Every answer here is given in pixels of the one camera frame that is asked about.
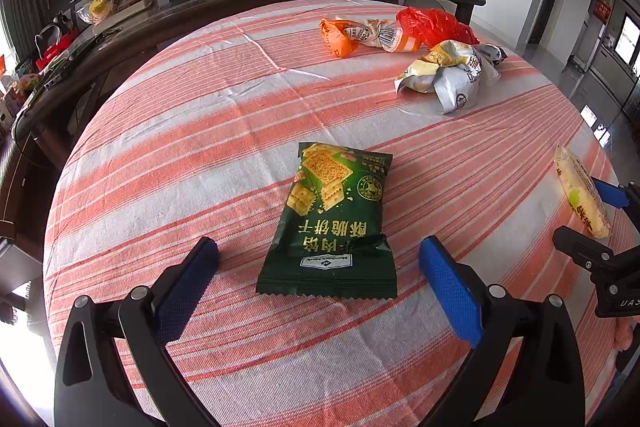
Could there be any long pale yellow snack packet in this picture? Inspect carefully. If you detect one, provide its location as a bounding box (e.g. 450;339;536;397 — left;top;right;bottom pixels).
553;145;612;239

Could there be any pile of small colourful items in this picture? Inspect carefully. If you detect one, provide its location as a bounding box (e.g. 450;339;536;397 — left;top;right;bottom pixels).
0;52;46;122

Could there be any yellow white crumpled bag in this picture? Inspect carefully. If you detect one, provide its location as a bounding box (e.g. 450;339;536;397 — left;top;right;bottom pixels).
394;41;468;95

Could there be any red cardboard box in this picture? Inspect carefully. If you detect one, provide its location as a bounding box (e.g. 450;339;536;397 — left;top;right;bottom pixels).
35;32;81;68

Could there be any person's right hand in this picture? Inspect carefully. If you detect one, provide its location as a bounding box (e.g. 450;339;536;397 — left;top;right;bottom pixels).
614;319;640;353

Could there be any green cracker packet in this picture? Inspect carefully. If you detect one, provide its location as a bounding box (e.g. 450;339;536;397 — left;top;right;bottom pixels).
256;142;398;300

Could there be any striped orange white tablecloth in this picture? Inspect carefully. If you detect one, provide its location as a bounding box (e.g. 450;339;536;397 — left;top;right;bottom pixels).
42;0;631;427

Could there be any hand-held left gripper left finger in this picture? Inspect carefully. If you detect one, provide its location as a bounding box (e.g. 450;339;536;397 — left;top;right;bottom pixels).
52;236;221;427

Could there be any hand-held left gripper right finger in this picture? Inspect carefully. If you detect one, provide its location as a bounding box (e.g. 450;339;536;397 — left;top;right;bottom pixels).
419;236;586;427

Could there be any red plastic bag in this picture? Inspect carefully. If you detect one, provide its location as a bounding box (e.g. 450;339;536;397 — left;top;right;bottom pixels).
396;7;480;50

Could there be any orange white snack wrapper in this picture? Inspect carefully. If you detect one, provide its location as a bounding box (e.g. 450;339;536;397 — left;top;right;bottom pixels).
319;17;423;58

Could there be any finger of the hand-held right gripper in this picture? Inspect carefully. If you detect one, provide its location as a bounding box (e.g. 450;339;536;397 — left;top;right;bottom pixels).
552;226;640;281
590;177;640;210

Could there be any silver white printed snack bag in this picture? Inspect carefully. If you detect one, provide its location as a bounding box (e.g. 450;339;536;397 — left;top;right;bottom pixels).
434;44;502;115

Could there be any small glass bowl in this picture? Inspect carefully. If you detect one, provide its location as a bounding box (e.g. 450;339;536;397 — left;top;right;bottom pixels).
75;0;113;25

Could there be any dark grey crumpled wrapper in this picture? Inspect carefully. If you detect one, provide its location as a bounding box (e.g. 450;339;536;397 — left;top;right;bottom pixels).
475;43;508;68

